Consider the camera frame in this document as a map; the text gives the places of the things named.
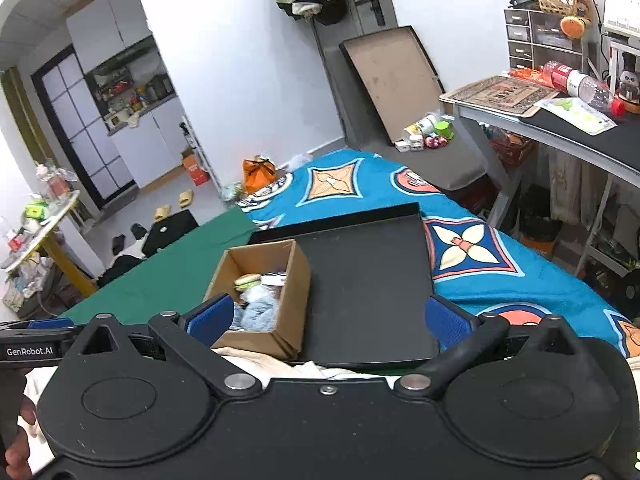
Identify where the leaning brown board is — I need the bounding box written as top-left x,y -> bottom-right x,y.
340,25 -> 446,146

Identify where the grey plush toy pink patch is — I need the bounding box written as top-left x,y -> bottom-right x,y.
232,285 -> 281,333

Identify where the black stool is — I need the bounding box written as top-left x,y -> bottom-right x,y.
141,210 -> 199,259

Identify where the cream fleece towel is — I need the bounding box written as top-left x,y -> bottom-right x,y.
22,345 -> 401,466

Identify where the white narrow rack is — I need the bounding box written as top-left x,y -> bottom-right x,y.
180,115 -> 223,196

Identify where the clear plastic bottle red cap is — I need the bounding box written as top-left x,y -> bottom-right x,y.
542,60 -> 626,115

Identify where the green and white flat packet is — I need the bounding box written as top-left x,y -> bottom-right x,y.
535,95 -> 618,136

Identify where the red basket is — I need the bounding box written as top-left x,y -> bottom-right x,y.
492,130 -> 533,168

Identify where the white kitchen cabinet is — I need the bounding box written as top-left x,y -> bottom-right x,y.
107,95 -> 193,191

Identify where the grey desk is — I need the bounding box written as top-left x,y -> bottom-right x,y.
439,75 -> 640,281

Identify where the brown cardboard box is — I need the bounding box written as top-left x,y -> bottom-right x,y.
202,239 -> 312,360

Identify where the black door handle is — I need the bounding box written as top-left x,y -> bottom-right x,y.
364,0 -> 387,27

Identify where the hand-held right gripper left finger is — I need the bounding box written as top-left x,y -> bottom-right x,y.
75,294 -> 263,397

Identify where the orange burger plush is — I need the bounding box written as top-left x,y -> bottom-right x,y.
560,15 -> 588,41

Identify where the orange bag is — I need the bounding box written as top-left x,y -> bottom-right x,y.
242,156 -> 278,196

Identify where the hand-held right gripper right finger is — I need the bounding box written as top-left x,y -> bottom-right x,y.
395,295 -> 588,401

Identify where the white wall cabinet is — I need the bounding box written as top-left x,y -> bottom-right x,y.
65,0 -> 153,73

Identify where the grey drawer organizer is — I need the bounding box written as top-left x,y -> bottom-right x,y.
504,7 -> 588,73

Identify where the orange carton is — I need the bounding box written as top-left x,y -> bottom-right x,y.
181,147 -> 211,187

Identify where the yellow round table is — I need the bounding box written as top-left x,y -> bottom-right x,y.
0,190 -> 98,306

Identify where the black framed sliding door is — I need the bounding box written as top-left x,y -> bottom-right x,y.
31,45 -> 138,211

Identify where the person's left hand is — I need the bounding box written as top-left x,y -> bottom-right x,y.
2,395 -> 40,480

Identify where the green cloth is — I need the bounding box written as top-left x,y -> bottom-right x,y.
57,207 -> 261,326

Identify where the beige tote bag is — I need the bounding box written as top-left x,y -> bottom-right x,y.
547,152 -> 583,226

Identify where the black and white clothing pile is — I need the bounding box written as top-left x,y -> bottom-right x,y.
97,240 -> 146,286

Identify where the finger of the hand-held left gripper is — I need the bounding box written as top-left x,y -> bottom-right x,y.
0,317 -> 83,333

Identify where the black tray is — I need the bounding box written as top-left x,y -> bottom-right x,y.
247,202 -> 453,366

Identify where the blue printed blanket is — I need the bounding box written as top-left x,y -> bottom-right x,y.
237,149 -> 640,361

